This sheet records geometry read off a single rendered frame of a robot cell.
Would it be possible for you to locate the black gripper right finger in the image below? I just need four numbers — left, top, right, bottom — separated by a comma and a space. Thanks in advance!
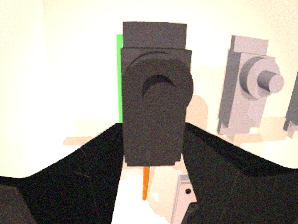
181, 123, 298, 224

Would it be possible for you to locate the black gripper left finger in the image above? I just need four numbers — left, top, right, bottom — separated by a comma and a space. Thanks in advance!
0, 123, 124, 224

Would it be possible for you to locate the dark grey micro servo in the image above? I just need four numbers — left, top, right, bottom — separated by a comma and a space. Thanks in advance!
120, 22, 194, 201

